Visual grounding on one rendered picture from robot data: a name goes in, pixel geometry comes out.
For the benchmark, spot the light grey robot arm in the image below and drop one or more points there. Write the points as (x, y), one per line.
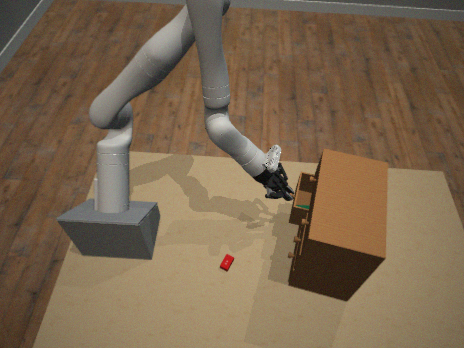
(112, 110)

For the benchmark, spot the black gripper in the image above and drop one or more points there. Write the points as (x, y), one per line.
(271, 182)

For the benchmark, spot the brown wooden chest of drawers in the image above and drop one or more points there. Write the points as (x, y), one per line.
(347, 236)

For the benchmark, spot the red nine-volt battery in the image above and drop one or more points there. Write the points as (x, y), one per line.
(226, 263)

